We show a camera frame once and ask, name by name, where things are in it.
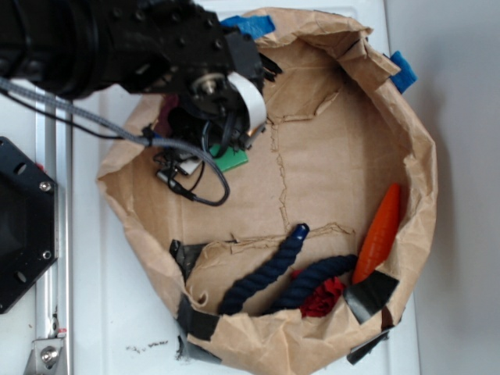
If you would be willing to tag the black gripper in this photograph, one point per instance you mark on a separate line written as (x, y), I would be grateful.
(233, 101)

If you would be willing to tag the green rectangular block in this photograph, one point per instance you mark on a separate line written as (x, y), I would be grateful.
(230, 160)

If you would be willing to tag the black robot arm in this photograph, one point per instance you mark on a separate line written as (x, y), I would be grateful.
(74, 48)

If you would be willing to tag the blue tape strip top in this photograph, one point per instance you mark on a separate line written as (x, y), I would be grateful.
(255, 26)

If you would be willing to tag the blue tape strip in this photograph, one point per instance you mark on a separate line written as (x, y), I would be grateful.
(406, 77)
(255, 26)

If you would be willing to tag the brown paper bag bin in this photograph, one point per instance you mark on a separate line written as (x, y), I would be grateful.
(339, 133)

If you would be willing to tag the blue tape strip right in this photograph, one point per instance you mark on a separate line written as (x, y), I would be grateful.
(406, 77)

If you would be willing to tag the orange plastic carrot toy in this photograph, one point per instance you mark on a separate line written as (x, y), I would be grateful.
(380, 236)

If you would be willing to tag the red fabric piece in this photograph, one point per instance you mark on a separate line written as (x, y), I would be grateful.
(322, 300)

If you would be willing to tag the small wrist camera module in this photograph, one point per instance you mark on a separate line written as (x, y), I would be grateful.
(172, 164)

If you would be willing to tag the aluminium rail with bracket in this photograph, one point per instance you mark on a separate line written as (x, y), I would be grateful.
(51, 350)

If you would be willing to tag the dark blue rope toy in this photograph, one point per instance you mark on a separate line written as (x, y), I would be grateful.
(299, 289)

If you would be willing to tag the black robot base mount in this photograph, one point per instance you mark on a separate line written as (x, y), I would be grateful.
(28, 204)

